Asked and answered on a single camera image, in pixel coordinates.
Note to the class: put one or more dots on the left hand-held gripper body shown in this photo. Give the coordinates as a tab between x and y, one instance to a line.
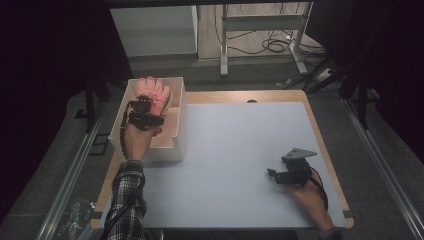
143	115

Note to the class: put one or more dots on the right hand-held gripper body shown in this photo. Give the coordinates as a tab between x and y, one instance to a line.
296	170

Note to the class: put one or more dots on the pink glove with red print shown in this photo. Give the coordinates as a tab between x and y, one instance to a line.
156	91

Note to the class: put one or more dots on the white box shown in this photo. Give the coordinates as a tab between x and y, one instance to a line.
180	133

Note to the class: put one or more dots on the person's left hand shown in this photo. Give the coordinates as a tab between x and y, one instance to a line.
138	143

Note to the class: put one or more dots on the person's right hand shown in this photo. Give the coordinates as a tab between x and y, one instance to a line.
310	196

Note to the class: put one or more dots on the pale blue table mat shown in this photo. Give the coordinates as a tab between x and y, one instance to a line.
233	166

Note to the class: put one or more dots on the black metal stand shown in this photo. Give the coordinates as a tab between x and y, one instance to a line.
90	106
362	106

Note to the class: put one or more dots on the black tape strip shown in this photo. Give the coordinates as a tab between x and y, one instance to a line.
347	214
96	215

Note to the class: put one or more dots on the white cabinet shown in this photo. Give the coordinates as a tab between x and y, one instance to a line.
153	31

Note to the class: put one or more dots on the white power strip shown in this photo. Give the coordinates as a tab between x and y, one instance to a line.
324	75

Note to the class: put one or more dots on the clear plastic bag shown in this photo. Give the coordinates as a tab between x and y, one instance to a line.
75	218

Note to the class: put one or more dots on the black floor bracket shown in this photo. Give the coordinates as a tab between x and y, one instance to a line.
99	144

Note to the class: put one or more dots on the silver metal rail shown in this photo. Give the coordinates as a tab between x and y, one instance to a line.
71	176
383	166

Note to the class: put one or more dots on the grey metal desk frame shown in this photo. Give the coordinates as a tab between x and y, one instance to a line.
263	23

